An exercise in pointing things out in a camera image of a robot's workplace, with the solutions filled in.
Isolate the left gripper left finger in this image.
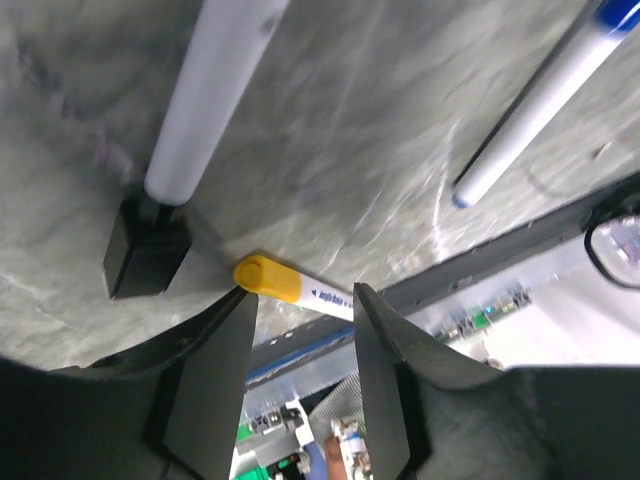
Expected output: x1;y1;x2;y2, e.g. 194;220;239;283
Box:
1;288;258;479

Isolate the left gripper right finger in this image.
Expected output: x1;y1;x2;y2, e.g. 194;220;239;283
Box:
354;283;639;479

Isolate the yellow white marker pen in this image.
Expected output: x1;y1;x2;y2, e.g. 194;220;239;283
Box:
233;254;354;322

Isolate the black white pen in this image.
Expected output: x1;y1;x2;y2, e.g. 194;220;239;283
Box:
103;0;288;299

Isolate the blue white marker pen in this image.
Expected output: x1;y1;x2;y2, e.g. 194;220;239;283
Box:
452;1;639;209

